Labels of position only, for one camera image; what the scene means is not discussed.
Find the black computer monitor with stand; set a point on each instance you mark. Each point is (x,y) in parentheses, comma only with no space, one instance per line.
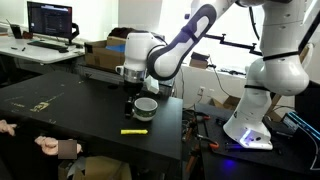
(50,20)

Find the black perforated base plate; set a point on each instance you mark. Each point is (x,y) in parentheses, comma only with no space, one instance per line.
(233,160)

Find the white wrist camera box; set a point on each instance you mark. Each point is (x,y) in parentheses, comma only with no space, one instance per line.
(152,85)

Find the white wall outlet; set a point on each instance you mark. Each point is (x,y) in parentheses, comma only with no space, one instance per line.
(201,91)

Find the open cardboard box on floor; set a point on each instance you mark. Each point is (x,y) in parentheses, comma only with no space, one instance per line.
(226,102)

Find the small brown box dark lid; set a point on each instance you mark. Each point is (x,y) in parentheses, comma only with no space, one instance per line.
(199,60)

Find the black tablet on stand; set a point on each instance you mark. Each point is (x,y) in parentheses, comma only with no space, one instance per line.
(15,30)

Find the orange black bar clamp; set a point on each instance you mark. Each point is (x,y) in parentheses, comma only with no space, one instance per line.
(208,142)
(198,117)

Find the black control box blue lights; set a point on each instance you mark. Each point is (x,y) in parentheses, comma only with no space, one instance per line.
(306,100)

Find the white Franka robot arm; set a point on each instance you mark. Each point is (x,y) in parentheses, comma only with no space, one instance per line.
(273,73)

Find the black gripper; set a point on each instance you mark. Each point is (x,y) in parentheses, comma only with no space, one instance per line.
(133,88)

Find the yellow highlighter marker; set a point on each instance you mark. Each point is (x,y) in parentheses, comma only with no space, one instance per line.
(134,131)

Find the black keyboard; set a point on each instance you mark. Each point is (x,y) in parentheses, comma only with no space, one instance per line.
(48,45)

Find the white green ceramic mug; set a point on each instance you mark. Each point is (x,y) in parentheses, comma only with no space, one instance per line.
(145,109)

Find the dark round bag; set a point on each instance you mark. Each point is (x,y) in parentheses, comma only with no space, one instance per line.
(118,32)

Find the cardboard box with white paper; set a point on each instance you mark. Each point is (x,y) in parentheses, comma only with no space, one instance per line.
(100,168)

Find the black slanted pole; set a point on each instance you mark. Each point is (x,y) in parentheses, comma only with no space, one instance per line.
(308,33)

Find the white office desk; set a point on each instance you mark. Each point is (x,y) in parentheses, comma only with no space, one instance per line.
(36,55)

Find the pink soft toy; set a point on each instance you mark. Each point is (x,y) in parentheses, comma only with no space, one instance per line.
(7,127)
(48,146)

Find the large open cardboard box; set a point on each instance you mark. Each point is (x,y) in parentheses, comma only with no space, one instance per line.
(103,58)

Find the blue sheet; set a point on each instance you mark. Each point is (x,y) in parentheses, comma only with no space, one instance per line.
(116,48)

